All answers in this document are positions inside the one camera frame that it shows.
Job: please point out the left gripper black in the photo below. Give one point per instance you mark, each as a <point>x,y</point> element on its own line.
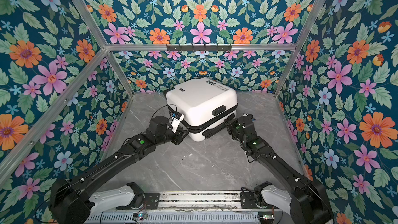
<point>180,135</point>

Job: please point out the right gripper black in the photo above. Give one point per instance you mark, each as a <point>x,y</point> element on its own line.
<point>231,124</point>

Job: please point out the white hard-shell suitcase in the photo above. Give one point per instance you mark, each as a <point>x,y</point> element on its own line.
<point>206,105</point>

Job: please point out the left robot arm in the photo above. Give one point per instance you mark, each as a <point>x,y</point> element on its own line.
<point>73,201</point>

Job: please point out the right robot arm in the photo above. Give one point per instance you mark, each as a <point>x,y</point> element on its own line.
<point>305,200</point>

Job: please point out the black hook rack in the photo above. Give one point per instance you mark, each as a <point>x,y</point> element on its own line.
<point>199,47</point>

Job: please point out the white vent grille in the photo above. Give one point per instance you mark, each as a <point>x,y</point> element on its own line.
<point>174,218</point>

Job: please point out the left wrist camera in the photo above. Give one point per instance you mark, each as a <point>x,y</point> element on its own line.
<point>176,120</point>

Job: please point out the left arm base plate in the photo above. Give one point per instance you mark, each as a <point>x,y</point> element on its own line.
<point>144,201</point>

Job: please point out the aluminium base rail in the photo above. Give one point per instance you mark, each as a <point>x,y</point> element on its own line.
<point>199,200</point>

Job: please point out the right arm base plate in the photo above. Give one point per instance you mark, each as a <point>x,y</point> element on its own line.
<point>249,200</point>

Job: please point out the aluminium frame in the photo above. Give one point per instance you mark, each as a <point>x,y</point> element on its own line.
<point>22,146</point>

